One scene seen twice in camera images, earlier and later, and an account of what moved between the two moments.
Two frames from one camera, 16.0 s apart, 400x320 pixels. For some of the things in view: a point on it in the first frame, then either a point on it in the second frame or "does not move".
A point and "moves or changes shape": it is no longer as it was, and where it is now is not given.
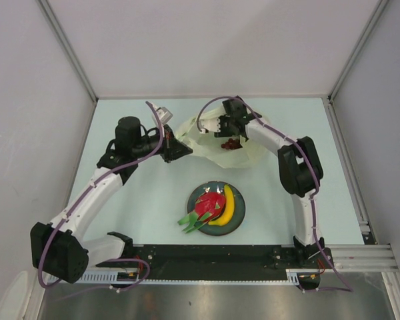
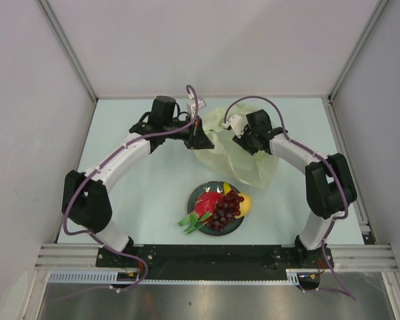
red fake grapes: [232, 144] → [226, 210]
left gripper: [173, 148] → [196, 139]
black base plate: [209, 261] does not move
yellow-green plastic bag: [253, 151] moves or changes shape
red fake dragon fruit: [208, 206] does not move
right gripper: [223, 133] → [242, 143]
